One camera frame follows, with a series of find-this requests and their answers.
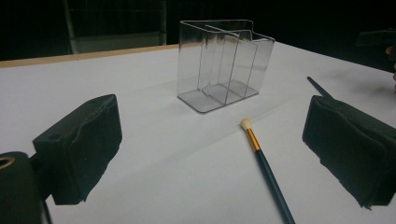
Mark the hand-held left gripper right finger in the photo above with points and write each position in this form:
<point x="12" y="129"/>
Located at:
<point x="351" y="143"/>

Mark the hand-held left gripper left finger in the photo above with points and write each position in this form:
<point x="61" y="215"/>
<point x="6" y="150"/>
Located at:
<point x="81" y="146"/>

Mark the makeup brush with gold ferrule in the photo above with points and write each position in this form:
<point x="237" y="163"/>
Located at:
<point x="319" y="88"/>
<point x="268" y="174"/>

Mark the clear plastic divided organizer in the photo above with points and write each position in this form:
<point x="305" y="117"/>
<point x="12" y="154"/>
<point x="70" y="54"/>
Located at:
<point x="214" y="96"/>

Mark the white table cover sheet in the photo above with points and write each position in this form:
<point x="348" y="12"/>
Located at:
<point x="174" y="161"/>

